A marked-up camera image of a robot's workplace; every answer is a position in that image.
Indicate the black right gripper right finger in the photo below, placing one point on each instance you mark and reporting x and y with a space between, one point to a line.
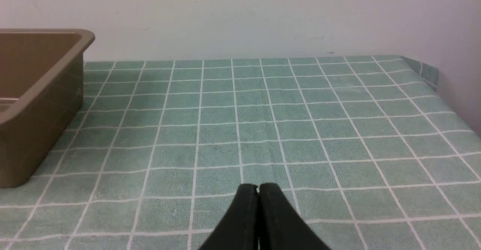
281 227

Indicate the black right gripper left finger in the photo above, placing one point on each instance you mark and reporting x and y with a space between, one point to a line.
237 228

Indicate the green checkered tablecloth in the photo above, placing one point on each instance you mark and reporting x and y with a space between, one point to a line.
363 147

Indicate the brown plastic bin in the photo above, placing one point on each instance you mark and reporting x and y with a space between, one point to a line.
41 89

